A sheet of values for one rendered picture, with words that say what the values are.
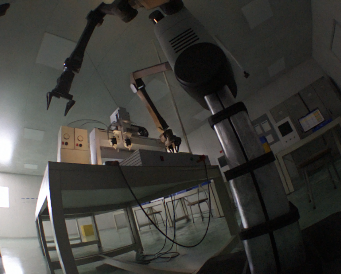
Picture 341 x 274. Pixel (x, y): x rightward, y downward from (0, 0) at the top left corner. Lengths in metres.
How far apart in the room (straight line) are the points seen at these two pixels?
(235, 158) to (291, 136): 2.88
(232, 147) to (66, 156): 1.01
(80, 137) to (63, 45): 1.72
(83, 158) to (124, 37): 1.88
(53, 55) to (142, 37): 1.40
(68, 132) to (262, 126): 4.67
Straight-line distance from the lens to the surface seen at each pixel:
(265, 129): 4.96
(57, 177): 0.56
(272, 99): 5.17
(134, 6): 0.73
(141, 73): 1.16
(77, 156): 1.19
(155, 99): 3.71
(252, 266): 0.44
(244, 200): 0.39
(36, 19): 2.57
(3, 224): 8.12
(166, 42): 0.59
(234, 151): 0.40
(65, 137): 1.21
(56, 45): 2.68
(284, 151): 3.00
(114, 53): 2.72
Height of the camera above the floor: 0.55
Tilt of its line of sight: 23 degrees up
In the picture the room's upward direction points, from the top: 17 degrees counter-clockwise
